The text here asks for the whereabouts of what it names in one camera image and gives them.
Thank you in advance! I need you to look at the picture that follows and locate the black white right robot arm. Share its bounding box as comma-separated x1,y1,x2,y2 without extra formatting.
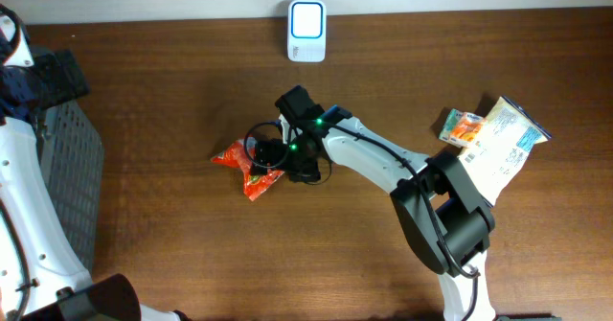
245,85,496,320

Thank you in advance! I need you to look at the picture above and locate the teal tissue pack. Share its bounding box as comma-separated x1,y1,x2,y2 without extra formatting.
439,109,464,143

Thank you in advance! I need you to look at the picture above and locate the orange tissue pack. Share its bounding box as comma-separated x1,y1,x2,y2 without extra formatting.
449,112,487,148

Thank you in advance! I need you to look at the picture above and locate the red snack bag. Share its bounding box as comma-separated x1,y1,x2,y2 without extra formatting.
211,137,284,201

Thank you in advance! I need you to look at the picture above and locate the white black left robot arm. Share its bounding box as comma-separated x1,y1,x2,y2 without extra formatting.
1,7,187,320

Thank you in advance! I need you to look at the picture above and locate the grey plastic basket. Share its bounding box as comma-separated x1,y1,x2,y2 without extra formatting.
35,101,104,270

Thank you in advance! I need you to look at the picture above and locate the white black barcode scanner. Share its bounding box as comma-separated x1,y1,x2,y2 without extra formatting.
286,0,327,63

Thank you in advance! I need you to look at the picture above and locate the cream snack bag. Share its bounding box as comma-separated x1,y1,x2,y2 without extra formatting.
458,96,552,208

